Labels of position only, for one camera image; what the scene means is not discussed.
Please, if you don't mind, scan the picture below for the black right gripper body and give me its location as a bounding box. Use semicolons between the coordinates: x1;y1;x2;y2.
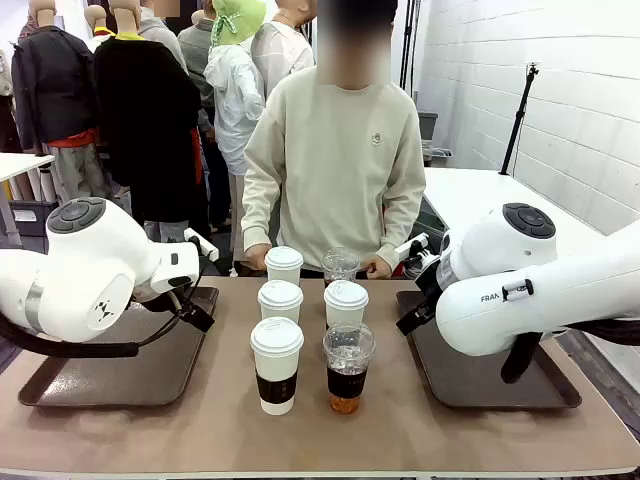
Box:
413;258;445;312

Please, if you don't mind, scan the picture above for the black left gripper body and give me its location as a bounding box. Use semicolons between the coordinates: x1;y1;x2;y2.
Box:
134;287;216;334

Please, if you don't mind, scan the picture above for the white lidded paper coffee cup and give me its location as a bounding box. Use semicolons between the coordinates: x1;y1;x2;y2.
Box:
257;279;305;325
323;279;370;329
249;316;305;416
264;245;305;287

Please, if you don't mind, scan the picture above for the clear iced coffee cup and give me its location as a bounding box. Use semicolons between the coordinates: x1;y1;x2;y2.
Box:
322;321;377;415
321;247;362;287

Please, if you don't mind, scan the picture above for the person's left forearm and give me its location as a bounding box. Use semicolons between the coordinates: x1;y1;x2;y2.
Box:
374;192;427;269

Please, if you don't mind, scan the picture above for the person's right forearm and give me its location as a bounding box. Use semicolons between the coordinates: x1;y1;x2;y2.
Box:
241;184;282;251

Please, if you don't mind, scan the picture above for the brown plastic serving tray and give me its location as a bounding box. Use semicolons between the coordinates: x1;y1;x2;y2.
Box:
396;288;583;411
18;285;220;409

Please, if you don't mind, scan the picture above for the person's left hand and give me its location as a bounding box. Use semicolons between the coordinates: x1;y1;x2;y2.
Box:
366;257;393;281

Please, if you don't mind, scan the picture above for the person's right hand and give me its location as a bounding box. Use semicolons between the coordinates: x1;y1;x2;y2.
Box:
243;243;269;272

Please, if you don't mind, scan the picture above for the dark grey flat device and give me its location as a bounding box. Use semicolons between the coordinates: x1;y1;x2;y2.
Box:
414;194;447;239

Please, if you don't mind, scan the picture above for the large white side table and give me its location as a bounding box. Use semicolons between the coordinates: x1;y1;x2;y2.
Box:
422;167;609;251

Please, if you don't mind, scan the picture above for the person in beige sweatshirt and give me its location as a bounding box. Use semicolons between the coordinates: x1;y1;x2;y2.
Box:
241;0;427;279

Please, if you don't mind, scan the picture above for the grey waste bin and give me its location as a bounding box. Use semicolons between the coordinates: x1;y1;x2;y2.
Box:
417;111;440;167

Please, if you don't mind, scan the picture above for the dark storage crate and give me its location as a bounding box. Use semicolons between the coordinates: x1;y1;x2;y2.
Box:
8;198;60;238

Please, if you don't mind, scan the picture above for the mannequin in black robe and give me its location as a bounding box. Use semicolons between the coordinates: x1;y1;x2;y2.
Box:
93;0;204;244

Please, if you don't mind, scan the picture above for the small white desk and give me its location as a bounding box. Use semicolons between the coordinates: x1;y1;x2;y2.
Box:
0;152;56;246

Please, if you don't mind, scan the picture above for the bystander in olive jacket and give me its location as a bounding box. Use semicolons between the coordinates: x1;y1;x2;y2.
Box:
177;7;217;131

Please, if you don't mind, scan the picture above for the mannequin in dark grey jacket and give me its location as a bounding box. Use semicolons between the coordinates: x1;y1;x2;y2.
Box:
10;0;97;201

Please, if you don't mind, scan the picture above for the bystander in grey hoodie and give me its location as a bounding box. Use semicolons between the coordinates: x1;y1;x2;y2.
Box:
138;0;190;74

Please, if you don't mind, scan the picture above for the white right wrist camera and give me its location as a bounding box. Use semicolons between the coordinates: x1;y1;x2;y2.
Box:
394;232;431;259

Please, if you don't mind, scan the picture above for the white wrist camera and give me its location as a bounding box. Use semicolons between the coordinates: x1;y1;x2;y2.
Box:
183;227;220;262
394;232;431;259

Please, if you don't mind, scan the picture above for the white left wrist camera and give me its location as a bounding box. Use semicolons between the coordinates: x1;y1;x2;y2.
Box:
183;227;220;262

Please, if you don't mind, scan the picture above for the black cable strap clip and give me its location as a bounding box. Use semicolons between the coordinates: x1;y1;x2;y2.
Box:
501;279;536;303

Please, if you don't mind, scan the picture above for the black camera tripod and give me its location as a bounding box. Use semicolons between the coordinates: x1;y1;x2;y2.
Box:
498;61;542;177

